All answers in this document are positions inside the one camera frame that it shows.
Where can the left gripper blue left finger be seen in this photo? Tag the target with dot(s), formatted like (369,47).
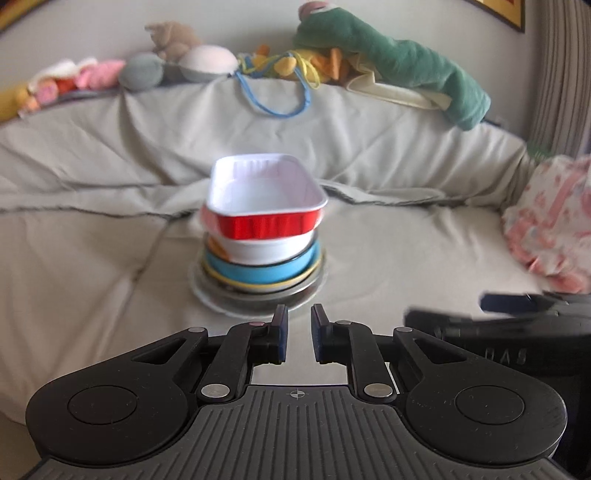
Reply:
(258,342)

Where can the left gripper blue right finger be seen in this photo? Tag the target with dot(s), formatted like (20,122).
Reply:
(345,342)

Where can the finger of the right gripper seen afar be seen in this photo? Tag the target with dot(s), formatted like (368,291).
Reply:
(507,307)

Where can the stainless steel bowl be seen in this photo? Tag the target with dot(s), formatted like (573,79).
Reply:
(263,295)

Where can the white bowl yellow rim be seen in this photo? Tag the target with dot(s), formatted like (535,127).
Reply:
(262,288)

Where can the white floral plate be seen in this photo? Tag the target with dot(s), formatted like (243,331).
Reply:
(217,299)

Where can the blue enamel bowl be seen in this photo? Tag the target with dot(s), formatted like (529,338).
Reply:
(265,274)

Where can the white cup orange logo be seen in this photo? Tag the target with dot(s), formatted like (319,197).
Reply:
(259,252)

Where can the red white rectangular tray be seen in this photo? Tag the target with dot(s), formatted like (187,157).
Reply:
(262,197)

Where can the pink floral cloth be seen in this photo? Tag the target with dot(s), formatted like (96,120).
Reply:
(548,229)

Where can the yellow orange plush toy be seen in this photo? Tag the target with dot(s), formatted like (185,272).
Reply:
(313,67)

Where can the white grey plush cushion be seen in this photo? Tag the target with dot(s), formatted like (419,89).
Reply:
(205,63)

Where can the grey round plush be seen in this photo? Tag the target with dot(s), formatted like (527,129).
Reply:
(142,72)

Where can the green plush toy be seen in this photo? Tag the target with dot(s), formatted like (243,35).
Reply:
(402,63)

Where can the brown teddy bear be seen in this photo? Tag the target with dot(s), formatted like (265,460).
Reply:
(171,40)

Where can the yellow plush toy left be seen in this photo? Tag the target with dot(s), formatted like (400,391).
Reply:
(12,100)

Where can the framed picture on wall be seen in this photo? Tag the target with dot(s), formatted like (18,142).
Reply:
(510,12)

